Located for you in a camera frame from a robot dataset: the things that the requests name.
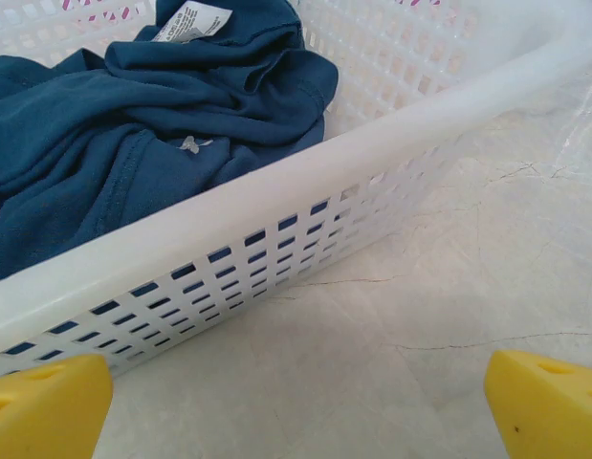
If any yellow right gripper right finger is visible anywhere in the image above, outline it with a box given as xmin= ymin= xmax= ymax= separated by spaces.
xmin=483 ymin=349 xmax=592 ymax=459

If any white plastic mesh basket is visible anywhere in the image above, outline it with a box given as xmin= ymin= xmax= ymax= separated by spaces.
xmin=0 ymin=0 xmax=592 ymax=383

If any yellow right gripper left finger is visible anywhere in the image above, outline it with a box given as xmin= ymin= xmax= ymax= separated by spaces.
xmin=0 ymin=354 xmax=115 ymax=459

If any dark blue t-shirt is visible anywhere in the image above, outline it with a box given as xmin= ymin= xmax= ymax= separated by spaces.
xmin=0 ymin=0 xmax=340 ymax=307

